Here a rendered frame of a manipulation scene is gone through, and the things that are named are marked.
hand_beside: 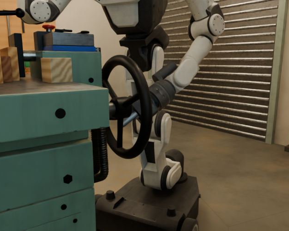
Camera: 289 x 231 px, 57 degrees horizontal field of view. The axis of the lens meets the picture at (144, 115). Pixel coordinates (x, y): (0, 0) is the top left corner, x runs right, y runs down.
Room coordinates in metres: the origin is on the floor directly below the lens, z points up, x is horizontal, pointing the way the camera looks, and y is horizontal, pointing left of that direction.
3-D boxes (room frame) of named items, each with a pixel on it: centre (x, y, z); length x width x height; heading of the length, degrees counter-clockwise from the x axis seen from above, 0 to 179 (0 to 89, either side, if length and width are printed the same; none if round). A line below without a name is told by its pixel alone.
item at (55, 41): (0.67, 0.20, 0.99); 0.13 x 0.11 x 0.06; 34
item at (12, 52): (0.62, 0.31, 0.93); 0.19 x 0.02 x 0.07; 34
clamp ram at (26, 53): (0.62, 0.26, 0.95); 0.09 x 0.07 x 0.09; 34
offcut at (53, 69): (0.52, 0.17, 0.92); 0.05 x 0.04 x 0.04; 41
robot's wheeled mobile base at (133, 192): (1.46, -0.08, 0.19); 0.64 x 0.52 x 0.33; 154
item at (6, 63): (0.57, 0.30, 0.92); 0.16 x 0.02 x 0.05; 34
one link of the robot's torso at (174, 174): (1.49, -0.10, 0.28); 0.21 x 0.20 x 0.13; 154
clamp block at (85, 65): (0.66, 0.20, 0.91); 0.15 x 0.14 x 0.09; 34
